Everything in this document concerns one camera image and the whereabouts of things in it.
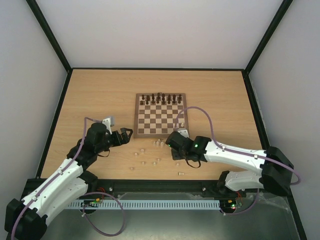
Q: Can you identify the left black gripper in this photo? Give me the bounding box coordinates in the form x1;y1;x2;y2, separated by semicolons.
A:
96;128;134;153

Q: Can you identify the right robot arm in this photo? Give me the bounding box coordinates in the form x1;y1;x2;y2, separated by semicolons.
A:
165;131;294;197

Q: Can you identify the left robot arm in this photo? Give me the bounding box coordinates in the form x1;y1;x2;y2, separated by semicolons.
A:
4;118;133;240

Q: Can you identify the dark chess pieces row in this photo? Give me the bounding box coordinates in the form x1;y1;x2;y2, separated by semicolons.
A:
136;92;187;106

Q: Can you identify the wooden chessboard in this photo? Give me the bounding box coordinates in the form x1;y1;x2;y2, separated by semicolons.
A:
133;96;189;139

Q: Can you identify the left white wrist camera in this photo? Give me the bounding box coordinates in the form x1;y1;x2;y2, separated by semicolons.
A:
101;116;115;135

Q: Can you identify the black aluminium rail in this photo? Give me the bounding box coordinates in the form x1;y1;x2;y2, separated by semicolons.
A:
24;178;291;198

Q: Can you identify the light blue cable duct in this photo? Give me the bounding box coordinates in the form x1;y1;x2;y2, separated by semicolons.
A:
66;199;220;210

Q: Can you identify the black frame post left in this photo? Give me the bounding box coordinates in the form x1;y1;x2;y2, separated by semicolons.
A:
26;0;72;73

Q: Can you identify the black frame post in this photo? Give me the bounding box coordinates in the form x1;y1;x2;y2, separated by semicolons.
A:
244;0;293;75
26;0;72;73

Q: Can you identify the black frame post right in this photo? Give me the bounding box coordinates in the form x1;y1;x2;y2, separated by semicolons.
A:
244;0;293;75

